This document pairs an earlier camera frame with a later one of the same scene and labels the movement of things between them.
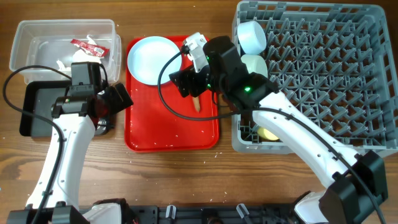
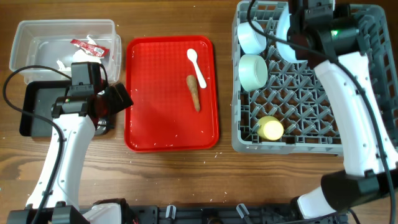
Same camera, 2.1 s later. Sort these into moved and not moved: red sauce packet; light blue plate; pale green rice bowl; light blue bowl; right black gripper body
Moved: right black gripper body; light blue plate
Not moved: light blue bowl; pale green rice bowl; red sauce packet
